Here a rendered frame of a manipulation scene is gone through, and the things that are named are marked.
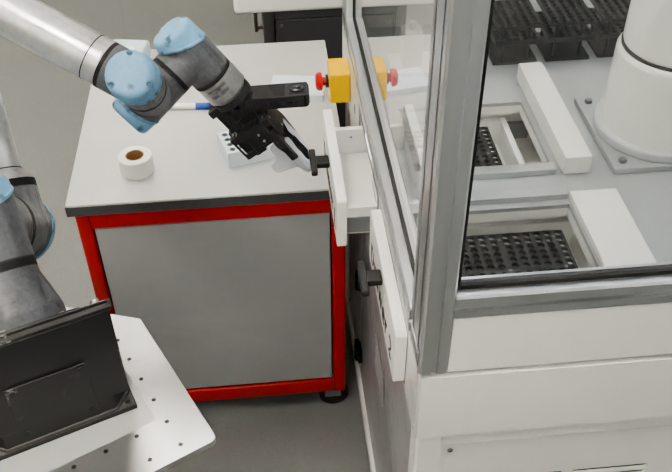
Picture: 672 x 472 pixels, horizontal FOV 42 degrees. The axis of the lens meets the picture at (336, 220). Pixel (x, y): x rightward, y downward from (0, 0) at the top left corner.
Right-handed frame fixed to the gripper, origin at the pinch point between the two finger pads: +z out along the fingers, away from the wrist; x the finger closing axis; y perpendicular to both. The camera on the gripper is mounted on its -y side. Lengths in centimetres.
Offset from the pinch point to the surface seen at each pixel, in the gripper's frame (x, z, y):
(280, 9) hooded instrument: -80, 8, 7
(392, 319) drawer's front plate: 42.7, 4.5, -8.4
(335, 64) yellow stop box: -33.7, 5.1, -6.6
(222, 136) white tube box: -25.6, 0.0, 20.6
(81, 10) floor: -248, 24, 126
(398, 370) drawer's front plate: 46.0, 11.3, -4.5
